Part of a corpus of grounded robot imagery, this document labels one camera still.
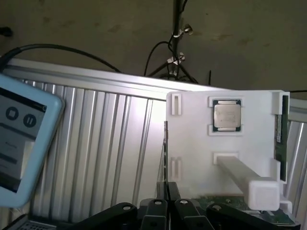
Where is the green circuit board card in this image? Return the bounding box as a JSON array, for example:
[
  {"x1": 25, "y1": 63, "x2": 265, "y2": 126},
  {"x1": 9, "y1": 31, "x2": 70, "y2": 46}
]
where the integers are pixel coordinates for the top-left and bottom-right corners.
[{"x1": 195, "y1": 195, "x2": 302, "y2": 227}]

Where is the white plastic parts rack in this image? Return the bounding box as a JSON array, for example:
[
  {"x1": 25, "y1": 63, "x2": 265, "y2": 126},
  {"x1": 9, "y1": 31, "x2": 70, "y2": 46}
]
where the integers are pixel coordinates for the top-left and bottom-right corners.
[{"x1": 166, "y1": 90, "x2": 293, "y2": 211}]

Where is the silver CPU chip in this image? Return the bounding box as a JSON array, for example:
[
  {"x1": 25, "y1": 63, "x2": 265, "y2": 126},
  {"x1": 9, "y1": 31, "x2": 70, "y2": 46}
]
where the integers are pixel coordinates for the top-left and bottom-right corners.
[{"x1": 214, "y1": 100, "x2": 242, "y2": 132}]

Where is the light blue teach pendant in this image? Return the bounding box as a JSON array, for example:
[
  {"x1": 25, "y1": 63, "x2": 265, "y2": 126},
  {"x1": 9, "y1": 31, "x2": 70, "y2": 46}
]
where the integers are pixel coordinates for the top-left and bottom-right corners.
[{"x1": 0, "y1": 73, "x2": 66, "y2": 208}]

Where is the black tripod stand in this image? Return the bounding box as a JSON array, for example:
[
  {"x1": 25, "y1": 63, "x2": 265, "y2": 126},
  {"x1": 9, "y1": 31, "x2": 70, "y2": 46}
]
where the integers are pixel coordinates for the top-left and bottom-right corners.
[{"x1": 143, "y1": 0, "x2": 200, "y2": 84}]

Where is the black pendant cable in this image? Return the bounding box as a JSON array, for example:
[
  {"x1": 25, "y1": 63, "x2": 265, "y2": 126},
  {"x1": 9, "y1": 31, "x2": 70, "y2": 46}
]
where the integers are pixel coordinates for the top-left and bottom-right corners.
[{"x1": 0, "y1": 43, "x2": 123, "y2": 74}]

